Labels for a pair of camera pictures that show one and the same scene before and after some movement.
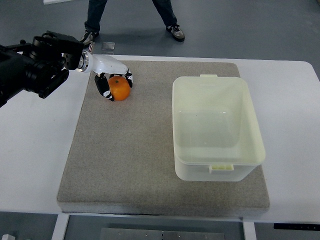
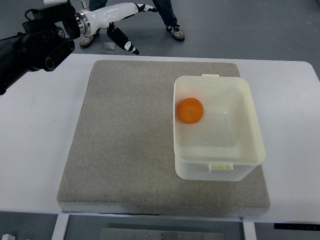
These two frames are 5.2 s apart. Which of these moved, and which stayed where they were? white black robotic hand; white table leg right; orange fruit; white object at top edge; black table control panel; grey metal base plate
Moved: orange fruit; white black robotic hand
Stayed: grey metal base plate; black table control panel; white table leg right; white object at top edge
